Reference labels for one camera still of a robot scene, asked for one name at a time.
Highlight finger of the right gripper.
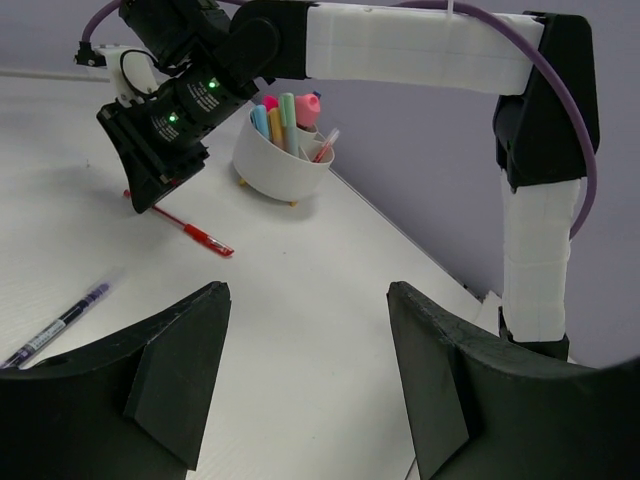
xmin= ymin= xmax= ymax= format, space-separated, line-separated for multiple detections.
xmin=119 ymin=145 xmax=173 ymax=214

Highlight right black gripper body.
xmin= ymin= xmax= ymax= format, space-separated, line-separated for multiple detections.
xmin=97 ymin=74 xmax=250 ymax=185

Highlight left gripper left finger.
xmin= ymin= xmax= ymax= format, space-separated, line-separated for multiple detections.
xmin=1 ymin=282 xmax=231 ymax=479

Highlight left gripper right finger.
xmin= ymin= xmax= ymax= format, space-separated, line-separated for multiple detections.
xmin=387 ymin=282 xmax=639 ymax=479

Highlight red gel pen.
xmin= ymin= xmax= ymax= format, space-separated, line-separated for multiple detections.
xmin=151 ymin=205 xmax=235 ymax=258
xmin=313 ymin=128 xmax=340 ymax=163

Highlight orange capped highlighter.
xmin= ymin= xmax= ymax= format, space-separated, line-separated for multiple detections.
xmin=267 ymin=107 xmax=286 ymax=150

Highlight green pastel highlighter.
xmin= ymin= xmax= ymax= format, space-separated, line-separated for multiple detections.
xmin=279 ymin=92 xmax=299 ymax=157

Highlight dark blue gel pen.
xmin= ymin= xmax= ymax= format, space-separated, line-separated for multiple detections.
xmin=1 ymin=269 xmax=124 ymax=369

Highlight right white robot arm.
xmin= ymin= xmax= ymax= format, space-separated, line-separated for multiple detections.
xmin=94 ymin=1 xmax=599 ymax=360

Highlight white round pen holder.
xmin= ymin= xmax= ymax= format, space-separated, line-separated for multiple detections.
xmin=232 ymin=105 xmax=335 ymax=206

